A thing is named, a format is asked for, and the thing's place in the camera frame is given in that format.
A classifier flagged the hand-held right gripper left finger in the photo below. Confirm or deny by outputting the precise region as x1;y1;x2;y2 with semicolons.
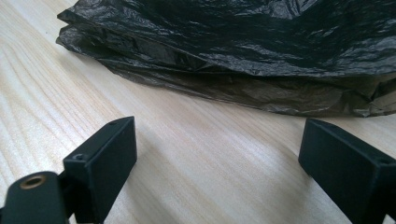
59;116;138;224

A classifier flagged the black plastic trash bag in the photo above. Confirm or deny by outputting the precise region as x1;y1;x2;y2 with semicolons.
55;0;396;119

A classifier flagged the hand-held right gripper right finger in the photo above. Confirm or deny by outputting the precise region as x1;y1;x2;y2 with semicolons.
298;118;396;224

